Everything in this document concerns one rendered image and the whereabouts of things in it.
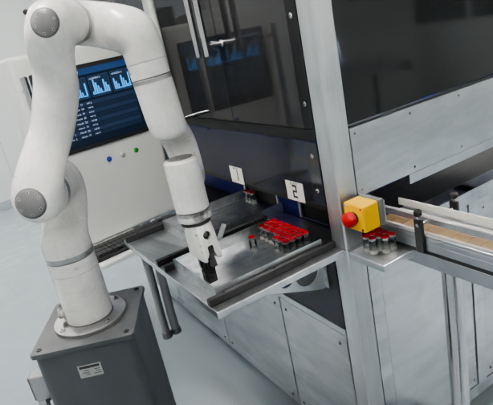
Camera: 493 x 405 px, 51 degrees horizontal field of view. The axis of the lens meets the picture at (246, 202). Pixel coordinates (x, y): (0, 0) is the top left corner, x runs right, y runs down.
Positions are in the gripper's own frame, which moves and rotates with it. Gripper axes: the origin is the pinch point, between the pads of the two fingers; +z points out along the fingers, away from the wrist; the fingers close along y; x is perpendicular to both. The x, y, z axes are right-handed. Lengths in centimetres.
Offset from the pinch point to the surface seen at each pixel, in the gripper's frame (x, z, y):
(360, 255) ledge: -35.8, 4.8, -16.6
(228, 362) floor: -33, 92, 87
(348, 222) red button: -31.6, -6.7, -18.9
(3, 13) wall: -56, -121, 543
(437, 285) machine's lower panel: -69, 31, -12
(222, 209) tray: -32, 4, 51
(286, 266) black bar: -18.2, 3.1, -7.9
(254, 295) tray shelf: -5.8, 4.7, -10.8
